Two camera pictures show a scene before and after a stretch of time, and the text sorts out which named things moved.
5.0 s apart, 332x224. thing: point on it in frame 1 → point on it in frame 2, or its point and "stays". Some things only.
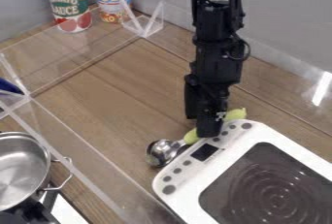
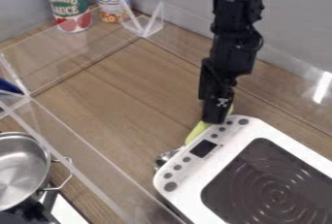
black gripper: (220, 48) → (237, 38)
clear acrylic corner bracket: (141, 24) stays
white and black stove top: (252, 176) stays
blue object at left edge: (9, 86) stays
